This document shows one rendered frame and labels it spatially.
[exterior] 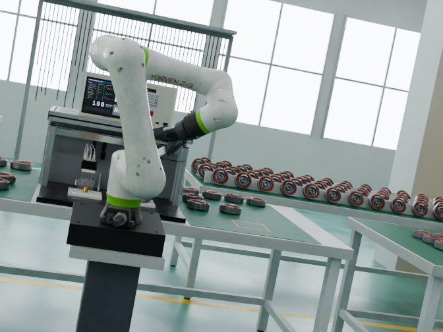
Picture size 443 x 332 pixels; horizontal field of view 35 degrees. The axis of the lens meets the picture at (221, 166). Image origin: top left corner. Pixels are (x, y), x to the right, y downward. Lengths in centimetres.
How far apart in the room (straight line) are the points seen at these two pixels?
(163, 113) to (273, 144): 670
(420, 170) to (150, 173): 468
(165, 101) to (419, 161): 376
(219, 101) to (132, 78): 39
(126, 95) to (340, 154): 823
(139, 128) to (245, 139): 768
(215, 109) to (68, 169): 123
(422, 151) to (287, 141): 367
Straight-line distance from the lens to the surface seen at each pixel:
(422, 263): 347
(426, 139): 674
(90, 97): 337
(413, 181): 675
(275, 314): 403
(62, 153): 352
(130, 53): 222
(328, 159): 1029
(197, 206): 350
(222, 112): 247
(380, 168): 1060
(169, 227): 307
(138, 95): 225
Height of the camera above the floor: 133
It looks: 6 degrees down
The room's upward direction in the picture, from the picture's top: 11 degrees clockwise
